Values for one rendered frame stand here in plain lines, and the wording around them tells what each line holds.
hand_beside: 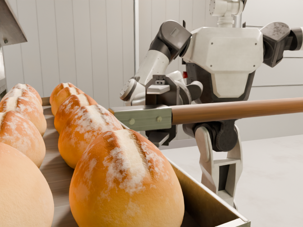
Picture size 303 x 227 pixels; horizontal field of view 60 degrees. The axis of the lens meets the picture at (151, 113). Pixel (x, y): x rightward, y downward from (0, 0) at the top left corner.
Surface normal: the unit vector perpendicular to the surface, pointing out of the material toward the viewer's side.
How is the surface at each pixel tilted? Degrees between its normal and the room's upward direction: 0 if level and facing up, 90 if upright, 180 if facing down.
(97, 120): 28
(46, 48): 90
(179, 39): 66
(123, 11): 90
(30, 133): 57
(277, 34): 43
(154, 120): 90
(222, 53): 90
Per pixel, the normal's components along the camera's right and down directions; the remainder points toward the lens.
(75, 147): -0.44, -0.18
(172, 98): -0.21, 0.19
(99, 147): -0.55, -0.71
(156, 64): 0.45, -0.12
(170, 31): 0.27, -0.23
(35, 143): 0.91, -0.40
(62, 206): 0.00, -0.98
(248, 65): 0.14, 0.20
